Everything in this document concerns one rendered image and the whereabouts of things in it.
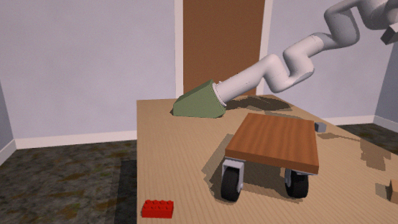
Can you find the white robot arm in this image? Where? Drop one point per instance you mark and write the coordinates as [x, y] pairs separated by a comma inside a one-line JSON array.
[[375, 14]]

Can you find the red toy building brick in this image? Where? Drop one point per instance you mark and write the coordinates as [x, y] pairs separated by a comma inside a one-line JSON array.
[[157, 209]]

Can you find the wooden dolly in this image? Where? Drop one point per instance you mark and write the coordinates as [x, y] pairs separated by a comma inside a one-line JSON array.
[[274, 140]]

